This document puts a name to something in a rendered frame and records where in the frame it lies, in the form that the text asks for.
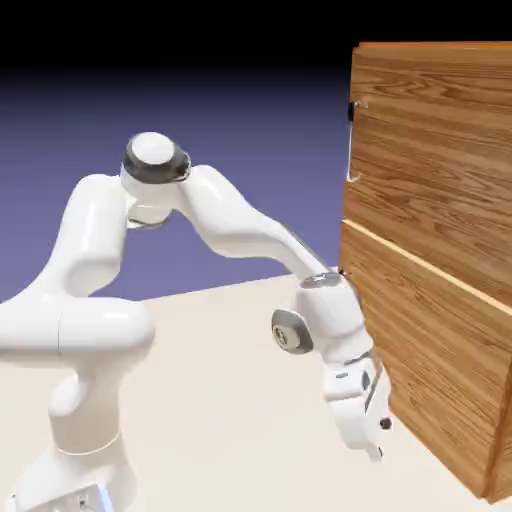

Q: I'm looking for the short wood cabinet door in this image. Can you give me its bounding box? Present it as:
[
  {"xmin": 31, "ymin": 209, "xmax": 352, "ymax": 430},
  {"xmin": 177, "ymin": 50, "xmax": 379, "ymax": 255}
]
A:
[{"xmin": 338, "ymin": 219, "xmax": 512, "ymax": 504}]

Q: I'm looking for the tall wood cabinet door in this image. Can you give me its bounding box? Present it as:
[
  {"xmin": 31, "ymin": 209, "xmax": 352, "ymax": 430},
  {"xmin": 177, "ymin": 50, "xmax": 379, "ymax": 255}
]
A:
[{"xmin": 342, "ymin": 42, "xmax": 512, "ymax": 310}]

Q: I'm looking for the light wood cabinet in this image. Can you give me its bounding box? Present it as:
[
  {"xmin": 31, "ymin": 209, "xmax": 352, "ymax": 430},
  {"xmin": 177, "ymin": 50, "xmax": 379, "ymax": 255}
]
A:
[{"xmin": 338, "ymin": 41, "xmax": 512, "ymax": 506}]

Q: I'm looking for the long curved metal handle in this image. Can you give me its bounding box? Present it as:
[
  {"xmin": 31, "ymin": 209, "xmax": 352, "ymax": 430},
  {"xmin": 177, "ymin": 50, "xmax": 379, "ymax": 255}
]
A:
[{"xmin": 346, "ymin": 98, "xmax": 370, "ymax": 184}]

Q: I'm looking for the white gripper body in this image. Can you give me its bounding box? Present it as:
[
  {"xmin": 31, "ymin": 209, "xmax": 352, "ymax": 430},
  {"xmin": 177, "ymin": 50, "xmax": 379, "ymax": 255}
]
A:
[{"xmin": 332, "ymin": 353, "xmax": 393, "ymax": 452}]

